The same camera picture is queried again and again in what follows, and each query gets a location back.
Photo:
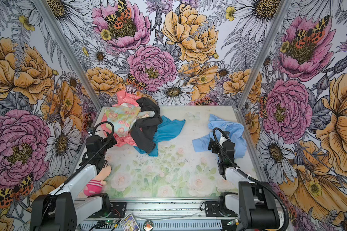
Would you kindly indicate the front aluminium rail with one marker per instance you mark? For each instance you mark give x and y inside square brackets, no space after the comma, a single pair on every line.
[167,214]

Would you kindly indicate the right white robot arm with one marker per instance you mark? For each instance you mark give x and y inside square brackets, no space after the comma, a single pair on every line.
[255,205]

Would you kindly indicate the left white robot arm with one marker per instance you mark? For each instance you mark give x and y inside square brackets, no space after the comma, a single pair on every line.
[56,211]

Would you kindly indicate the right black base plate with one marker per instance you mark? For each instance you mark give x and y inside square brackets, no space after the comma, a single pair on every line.
[215,209]

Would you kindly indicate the aluminium corner post left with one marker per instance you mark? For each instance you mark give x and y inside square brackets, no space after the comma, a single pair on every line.
[61,39]

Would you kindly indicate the floral pastel cloth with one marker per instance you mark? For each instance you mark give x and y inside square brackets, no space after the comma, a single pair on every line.
[124,116]

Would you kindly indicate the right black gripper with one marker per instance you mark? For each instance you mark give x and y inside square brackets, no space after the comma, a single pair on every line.
[214,149]

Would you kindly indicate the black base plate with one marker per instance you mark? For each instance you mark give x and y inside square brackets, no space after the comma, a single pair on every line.
[215,209]
[115,210]

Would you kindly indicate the aluminium corner post right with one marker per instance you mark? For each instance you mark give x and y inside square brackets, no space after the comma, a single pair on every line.
[269,38]

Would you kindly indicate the round badge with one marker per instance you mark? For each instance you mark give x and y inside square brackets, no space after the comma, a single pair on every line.
[148,225]

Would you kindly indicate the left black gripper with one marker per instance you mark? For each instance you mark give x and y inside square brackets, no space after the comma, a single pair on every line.
[111,144]

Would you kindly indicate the aluminium corner post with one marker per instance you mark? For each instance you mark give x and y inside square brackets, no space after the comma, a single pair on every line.
[269,38]
[61,39]

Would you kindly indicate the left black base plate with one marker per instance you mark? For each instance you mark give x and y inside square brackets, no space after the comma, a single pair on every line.
[115,210]

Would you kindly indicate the black cloth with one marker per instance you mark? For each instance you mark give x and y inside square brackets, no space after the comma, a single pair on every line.
[144,129]

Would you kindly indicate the colourful card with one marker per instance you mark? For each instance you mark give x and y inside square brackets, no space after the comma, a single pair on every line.
[129,223]

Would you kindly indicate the teal cloth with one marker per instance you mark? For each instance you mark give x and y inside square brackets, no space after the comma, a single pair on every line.
[166,131]

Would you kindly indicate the cartoon boy plush doll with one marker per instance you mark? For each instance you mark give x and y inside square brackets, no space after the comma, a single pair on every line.
[96,185]

